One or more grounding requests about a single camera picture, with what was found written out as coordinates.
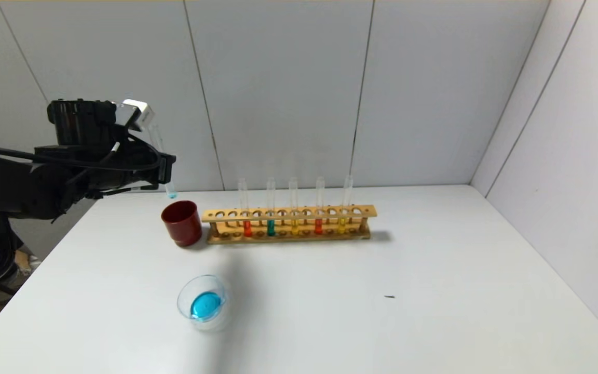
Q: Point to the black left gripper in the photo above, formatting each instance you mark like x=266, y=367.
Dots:
x=163, y=170

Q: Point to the blue pigment glass test tube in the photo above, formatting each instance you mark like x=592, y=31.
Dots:
x=171, y=193
x=271, y=227

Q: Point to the red pigment glass test tube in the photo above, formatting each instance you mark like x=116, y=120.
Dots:
x=247, y=229
x=318, y=226

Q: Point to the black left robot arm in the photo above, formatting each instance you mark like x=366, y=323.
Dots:
x=8, y=182

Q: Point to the wooden test tube rack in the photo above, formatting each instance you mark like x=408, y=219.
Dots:
x=288, y=213

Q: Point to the yellow pigment glass test tube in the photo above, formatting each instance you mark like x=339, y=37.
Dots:
x=341, y=225
x=294, y=227

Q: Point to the dark red cup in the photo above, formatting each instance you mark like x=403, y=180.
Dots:
x=182, y=226

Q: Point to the clear glass beaker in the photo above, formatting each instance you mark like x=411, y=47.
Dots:
x=205, y=305

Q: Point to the grey white shoe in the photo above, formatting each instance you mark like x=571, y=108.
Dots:
x=31, y=264

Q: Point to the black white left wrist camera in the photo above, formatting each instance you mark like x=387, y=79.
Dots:
x=135, y=111

